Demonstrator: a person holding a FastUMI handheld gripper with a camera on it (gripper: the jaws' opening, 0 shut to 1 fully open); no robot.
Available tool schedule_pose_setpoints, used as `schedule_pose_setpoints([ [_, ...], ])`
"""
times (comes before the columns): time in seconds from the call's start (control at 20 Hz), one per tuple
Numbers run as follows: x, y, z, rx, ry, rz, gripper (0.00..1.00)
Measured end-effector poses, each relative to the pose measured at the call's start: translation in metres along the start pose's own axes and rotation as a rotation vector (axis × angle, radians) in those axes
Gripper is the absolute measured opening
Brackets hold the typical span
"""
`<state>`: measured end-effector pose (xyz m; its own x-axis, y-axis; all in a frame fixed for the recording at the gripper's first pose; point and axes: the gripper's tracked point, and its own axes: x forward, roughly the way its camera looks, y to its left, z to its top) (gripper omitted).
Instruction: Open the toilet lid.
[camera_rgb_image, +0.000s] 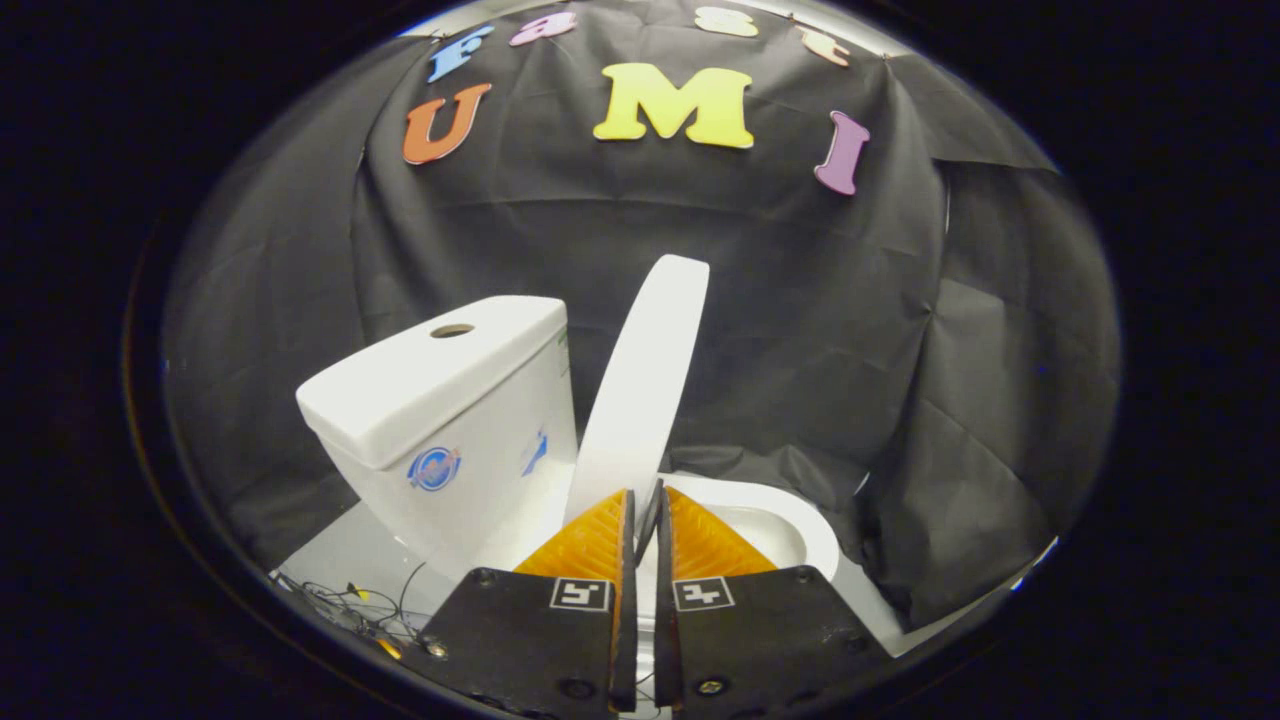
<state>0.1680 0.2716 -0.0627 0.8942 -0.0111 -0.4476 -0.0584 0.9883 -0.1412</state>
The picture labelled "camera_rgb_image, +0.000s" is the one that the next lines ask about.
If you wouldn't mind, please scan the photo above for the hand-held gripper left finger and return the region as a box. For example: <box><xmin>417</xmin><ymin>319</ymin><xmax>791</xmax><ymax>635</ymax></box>
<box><xmin>420</xmin><ymin>488</ymin><xmax>639</xmax><ymax>717</ymax></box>

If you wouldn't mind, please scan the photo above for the white toilet lid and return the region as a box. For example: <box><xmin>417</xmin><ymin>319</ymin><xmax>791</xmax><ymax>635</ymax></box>
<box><xmin>563</xmin><ymin>254</ymin><xmax>711</xmax><ymax>561</ymax></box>

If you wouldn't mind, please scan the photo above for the black backdrop cloth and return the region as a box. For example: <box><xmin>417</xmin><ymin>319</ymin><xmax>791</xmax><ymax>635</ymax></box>
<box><xmin>165</xmin><ymin>0</ymin><xmax>1121</xmax><ymax>633</ymax></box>

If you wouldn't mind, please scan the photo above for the white toilet seat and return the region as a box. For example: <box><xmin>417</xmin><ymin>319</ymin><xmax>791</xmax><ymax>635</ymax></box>
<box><xmin>663</xmin><ymin>471</ymin><xmax>843</xmax><ymax>583</ymax></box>

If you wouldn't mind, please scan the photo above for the thin black cable bundle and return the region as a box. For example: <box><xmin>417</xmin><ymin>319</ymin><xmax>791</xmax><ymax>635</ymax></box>
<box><xmin>270</xmin><ymin>560</ymin><xmax>451</xmax><ymax>663</ymax></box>

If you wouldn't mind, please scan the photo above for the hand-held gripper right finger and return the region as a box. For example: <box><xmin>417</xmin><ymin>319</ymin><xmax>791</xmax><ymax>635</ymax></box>
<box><xmin>654</xmin><ymin>480</ymin><xmax>896</xmax><ymax>714</ymax></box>

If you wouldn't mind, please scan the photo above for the white toilet body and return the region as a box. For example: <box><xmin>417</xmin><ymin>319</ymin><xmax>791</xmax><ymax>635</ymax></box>
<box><xmin>345</xmin><ymin>335</ymin><xmax>843</xmax><ymax>691</ymax></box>

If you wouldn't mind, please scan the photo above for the white toilet tank cover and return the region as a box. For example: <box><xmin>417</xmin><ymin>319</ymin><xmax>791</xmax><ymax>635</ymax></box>
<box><xmin>296</xmin><ymin>295</ymin><xmax>569</xmax><ymax>472</ymax></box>

